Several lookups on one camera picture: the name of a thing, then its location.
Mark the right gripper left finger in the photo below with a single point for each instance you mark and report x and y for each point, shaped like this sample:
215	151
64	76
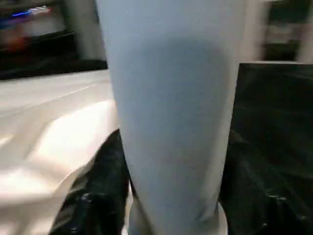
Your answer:
100	196

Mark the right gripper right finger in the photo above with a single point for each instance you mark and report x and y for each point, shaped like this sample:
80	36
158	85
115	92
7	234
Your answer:
266	205

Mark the white plastic table top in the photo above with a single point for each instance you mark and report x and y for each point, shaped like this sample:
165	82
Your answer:
49	137

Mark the black work mat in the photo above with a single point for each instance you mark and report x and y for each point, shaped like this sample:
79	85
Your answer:
274	107

